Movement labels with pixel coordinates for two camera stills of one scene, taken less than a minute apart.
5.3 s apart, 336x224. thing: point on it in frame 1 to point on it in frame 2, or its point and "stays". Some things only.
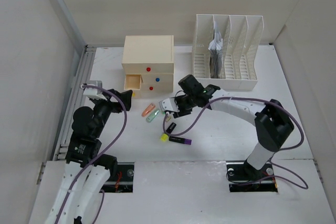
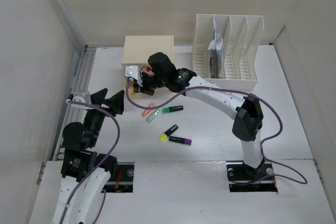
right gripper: (181, 113) to (138, 89)
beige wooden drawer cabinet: (148, 64) stays
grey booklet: (216, 49) stays
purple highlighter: (180, 140) stays
